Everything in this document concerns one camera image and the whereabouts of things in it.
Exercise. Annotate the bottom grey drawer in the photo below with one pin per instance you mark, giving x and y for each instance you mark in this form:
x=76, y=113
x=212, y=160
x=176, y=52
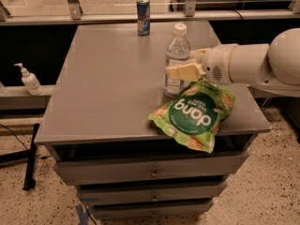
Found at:
x=150, y=209

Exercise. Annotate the metal window bracket left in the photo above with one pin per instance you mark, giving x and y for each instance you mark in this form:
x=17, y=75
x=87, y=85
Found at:
x=74, y=9

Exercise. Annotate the metal window bracket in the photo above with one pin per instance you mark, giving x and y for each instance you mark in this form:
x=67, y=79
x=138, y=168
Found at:
x=74, y=9
x=190, y=7

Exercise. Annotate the green rice chip bag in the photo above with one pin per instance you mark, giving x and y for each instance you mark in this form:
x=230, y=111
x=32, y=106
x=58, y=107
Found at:
x=193, y=118

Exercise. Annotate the grey drawer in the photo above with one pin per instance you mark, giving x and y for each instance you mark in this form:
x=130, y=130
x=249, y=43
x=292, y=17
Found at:
x=150, y=209
x=105, y=171
x=151, y=193

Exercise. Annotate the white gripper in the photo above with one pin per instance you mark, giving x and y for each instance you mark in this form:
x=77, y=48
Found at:
x=216, y=63

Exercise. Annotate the middle grey drawer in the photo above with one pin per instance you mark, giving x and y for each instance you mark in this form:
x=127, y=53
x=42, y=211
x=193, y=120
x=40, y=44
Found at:
x=151, y=193

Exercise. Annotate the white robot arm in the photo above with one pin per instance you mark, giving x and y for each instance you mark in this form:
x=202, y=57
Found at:
x=270, y=67

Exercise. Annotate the top grey drawer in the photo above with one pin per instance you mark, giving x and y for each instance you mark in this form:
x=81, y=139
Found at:
x=105, y=171

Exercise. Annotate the white pump dispenser bottle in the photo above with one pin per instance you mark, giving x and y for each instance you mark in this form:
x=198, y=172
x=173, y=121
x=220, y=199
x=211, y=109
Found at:
x=30, y=81

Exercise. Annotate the clear plastic water bottle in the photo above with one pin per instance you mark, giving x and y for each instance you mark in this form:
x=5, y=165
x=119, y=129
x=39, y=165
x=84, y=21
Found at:
x=177, y=51

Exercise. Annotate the black floor stand leg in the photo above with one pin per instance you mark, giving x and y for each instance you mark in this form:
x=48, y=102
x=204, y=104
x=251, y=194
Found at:
x=30, y=155

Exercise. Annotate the grey drawer cabinet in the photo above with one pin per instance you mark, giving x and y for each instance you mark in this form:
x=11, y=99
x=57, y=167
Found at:
x=110, y=82

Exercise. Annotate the blue energy drink can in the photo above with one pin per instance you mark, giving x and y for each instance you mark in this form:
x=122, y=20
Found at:
x=143, y=13

